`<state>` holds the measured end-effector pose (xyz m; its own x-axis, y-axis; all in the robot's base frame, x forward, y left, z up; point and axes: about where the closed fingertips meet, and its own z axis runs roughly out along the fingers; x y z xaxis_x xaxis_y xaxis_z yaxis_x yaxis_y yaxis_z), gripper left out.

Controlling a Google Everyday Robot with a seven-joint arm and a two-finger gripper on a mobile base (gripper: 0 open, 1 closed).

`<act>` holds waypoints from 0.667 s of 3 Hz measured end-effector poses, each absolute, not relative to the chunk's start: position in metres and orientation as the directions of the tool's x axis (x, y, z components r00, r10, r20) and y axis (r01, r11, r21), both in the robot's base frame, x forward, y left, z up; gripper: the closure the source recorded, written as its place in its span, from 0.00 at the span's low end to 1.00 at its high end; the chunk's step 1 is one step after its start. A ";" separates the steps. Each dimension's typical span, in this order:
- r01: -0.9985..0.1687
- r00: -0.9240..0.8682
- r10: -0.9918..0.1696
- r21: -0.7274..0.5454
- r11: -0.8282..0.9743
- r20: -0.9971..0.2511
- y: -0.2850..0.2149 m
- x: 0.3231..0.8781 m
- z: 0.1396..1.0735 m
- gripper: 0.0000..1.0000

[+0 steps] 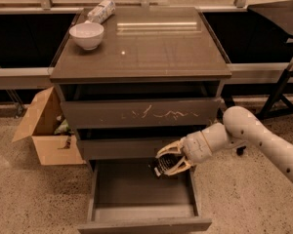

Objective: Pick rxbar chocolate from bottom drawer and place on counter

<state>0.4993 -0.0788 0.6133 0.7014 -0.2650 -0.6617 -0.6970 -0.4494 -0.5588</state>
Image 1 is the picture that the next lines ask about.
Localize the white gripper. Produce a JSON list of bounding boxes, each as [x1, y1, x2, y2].
[[156, 132, 212, 176]]

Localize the black rxbar chocolate bar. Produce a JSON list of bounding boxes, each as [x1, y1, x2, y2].
[[150, 154, 178, 177]]

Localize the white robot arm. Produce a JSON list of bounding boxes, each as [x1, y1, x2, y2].
[[152, 106, 293, 183]]

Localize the grey bottom drawer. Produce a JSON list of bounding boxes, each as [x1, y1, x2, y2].
[[78, 159, 212, 234]]

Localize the grey drawer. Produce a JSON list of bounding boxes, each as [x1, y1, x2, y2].
[[78, 159, 212, 234], [61, 82, 221, 129], [75, 126, 209, 161]]

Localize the grey middle drawer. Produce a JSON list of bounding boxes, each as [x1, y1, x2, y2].
[[75, 126, 209, 161]]

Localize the grey drawer cabinet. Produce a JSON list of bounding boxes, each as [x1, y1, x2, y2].
[[48, 5, 232, 168]]

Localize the grey top drawer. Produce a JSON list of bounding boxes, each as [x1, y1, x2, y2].
[[61, 82, 221, 129]]

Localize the green items in box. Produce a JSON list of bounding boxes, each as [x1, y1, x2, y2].
[[54, 115, 71, 149]]

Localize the open cardboard box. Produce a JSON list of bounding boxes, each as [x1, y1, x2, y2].
[[13, 87, 84, 166]]

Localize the white ceramic bowl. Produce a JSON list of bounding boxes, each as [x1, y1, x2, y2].
[[69, 22, 105, 50]]

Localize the white blue snack bag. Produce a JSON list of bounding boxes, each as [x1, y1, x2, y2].
[[87, 0, 116, 23]]

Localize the black folding table stand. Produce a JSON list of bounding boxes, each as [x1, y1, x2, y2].
[[217, 0, 293, 157]]

